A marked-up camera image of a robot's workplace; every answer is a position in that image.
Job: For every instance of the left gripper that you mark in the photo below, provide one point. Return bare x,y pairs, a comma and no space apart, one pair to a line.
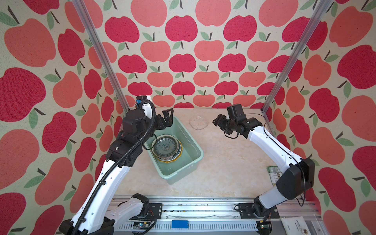
169,120

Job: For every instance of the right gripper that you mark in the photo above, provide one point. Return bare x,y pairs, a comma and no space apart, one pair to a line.
218,120

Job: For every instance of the smoky brown glass plate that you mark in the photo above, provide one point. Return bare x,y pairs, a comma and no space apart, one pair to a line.
165,146

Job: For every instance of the clear glass plate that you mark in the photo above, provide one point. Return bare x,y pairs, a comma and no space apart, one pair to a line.
198,122

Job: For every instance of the yellow polka dot plate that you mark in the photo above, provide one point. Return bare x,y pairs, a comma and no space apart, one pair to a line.
173,158

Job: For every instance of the mint green plastic bin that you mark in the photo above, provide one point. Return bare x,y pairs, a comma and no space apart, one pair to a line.
188,161

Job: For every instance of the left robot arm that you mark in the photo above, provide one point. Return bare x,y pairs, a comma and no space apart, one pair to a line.
92,218

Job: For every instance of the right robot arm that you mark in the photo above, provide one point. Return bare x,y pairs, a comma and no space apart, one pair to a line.
297,173

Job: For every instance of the green snack packet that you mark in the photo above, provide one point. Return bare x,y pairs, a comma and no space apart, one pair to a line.
274,173

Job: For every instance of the blue label block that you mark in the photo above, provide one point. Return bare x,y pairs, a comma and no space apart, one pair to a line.
179,224

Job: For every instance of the white paper sheet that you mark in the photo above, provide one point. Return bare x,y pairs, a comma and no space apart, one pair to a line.
295,226

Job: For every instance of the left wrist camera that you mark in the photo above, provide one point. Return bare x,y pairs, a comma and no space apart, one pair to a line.
143,105

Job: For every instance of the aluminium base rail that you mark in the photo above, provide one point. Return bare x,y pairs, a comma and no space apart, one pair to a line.
213,216

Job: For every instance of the right aluminium frame post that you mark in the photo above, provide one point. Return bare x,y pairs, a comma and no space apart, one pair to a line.
319,12

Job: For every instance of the aluminium frame post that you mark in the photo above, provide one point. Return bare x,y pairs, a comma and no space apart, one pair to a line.
85,18
319,12

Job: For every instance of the left aluminium frame post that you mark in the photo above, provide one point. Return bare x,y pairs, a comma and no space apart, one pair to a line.
85,18

